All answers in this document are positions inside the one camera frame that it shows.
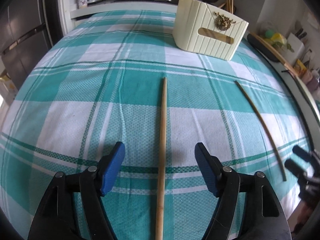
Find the green cutting board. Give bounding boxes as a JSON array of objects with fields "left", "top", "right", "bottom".
[{"left": 294, "top": 76, "right": 319, "bottom": 125}]

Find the purple soap dispenser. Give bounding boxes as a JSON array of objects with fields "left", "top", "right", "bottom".
[{"left": 306, "top": 70, "right": 319, "bottom": 93}]

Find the yellow snack packet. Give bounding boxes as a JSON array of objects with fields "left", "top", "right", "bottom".
[{"left": 293, "top": 59, "right": 307, "bottom": 76}]

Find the white knife block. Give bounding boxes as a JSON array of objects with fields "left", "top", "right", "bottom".
[{"left": 286, "top": 33, "right": 305, "bottom": 64}]

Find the wooden cutting board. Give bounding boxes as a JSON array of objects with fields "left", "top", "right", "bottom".
[{"left": 247, "top": 33, "right": 298, "bottom": 77}]

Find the teal plaid tablecloth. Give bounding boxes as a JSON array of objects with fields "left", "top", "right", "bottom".
[{"left": 1, "top": 10, "right": 310, "bottom": 239}]

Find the yellow green produce bag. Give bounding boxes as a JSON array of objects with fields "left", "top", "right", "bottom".
[{"left": 259, "top": 21, "right": 294, "bottom": 53}]

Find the yellow cardboard box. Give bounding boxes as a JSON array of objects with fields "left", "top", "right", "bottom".
[{"left": 1, "top": 70, "right": 18, "bottom": 106}]

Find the cream utensil holder box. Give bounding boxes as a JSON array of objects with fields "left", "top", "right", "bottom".
[{"left": 172, "top": 0, "right": 248, "bottom": 61}]

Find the grey refrigerator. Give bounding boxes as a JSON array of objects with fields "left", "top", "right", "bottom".
[{"left": 1, "top": 0, "right": 52, "bottom": 89}]

